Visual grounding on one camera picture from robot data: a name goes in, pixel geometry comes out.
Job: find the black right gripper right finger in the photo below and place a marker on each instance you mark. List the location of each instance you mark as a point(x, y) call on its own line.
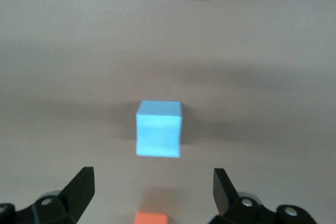
point(225, 197)

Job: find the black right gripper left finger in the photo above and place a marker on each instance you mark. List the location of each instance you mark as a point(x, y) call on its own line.
point(74, 197)

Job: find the light blue foam block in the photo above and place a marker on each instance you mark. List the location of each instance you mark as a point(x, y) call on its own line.
point(158, 132)

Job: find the orange foam block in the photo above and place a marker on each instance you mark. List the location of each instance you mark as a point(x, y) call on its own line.
point(151, 218)

